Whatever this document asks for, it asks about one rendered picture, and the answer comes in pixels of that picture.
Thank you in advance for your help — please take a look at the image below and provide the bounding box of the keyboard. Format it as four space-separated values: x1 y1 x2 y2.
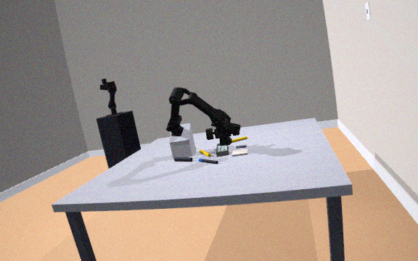
216 144 229 157

